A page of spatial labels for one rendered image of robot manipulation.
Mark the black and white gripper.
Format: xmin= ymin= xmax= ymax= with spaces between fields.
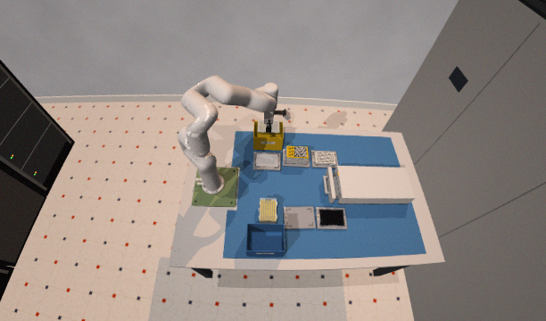
xmin=264 ymin=110 xmax=274 ymax=133

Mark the blue bench mat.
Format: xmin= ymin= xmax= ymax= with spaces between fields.
xmin=223 ymin=131 xmax=426 ymax=259

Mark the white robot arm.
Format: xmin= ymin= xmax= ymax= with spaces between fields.
xmin=178 ymin=76 xmax=278 ymax=194

